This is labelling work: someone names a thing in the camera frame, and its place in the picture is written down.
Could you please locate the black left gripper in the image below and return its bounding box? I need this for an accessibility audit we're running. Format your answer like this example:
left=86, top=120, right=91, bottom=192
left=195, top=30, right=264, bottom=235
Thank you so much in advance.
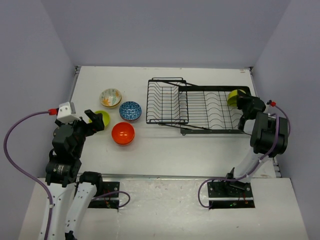
left=56, top=109, right=104, bottom=157

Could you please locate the lime green bowl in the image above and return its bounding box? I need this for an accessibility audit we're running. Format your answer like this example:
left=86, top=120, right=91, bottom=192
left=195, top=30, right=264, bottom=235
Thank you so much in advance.
left=227, top=89, right=238, bottom=107
left=94, top=110, right=111, bottom=129

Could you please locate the white floral leaf bowl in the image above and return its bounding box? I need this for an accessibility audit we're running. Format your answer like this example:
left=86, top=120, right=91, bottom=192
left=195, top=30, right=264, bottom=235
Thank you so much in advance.
left=99, top=88, right=122, bottom=108

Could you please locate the orange bowl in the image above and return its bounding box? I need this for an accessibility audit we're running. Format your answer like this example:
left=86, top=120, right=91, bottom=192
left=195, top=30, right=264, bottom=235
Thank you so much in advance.
left=113, top=138, right=134, bottom=146
left=111, top=122, right=135, bottom=140

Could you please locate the blue white patterned bowl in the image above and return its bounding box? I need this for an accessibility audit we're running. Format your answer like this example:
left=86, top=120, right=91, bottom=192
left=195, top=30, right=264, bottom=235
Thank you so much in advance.
left=119, top=101, right=142, bottom=122

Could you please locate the orange bowl front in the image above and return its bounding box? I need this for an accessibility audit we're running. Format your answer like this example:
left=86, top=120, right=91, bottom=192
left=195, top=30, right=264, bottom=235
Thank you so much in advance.
left=113, top=138, right=134, bottom=146

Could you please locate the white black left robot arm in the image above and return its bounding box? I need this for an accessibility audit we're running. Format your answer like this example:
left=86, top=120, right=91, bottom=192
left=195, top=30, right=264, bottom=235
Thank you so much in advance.
left=38, top=109, right=105, bottom=240

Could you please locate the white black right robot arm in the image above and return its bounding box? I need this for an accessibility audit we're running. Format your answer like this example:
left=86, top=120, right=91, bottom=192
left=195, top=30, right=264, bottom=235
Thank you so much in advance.
left=223, top=89, right=291, bottom=197

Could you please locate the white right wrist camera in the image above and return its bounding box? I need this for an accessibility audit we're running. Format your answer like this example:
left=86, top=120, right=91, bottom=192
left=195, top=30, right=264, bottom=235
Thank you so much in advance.
left=263, top=100, right=276, bottom=114

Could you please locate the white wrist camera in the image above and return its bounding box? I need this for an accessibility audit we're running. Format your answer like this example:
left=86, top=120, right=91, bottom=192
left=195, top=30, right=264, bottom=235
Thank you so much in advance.
left=56, top=102, right=81, bottom=124
left=263, top=100, right=276, bottom=114

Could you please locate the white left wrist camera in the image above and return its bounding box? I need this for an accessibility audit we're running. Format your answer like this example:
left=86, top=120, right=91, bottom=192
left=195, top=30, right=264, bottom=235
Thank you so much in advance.
left=56, top=102, right=81, bottom=124

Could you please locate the black wire dish rack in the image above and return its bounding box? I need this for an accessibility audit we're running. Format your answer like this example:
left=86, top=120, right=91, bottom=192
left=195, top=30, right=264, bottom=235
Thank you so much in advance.
left=146, top=77, right=251, bottom=135

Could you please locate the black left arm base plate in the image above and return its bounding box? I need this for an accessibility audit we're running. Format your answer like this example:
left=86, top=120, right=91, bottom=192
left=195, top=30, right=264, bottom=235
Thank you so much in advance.
left=88, top=181, right=120, bottom=210

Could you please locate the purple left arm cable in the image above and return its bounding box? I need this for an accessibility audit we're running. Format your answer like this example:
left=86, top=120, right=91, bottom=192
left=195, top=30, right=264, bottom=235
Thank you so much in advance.
left=2, top=111, right=131, bottom=240

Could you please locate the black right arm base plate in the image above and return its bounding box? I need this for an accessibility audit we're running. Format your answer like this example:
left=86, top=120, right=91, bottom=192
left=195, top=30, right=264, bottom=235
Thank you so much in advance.
left=207, top=181, right=255, bottom=209

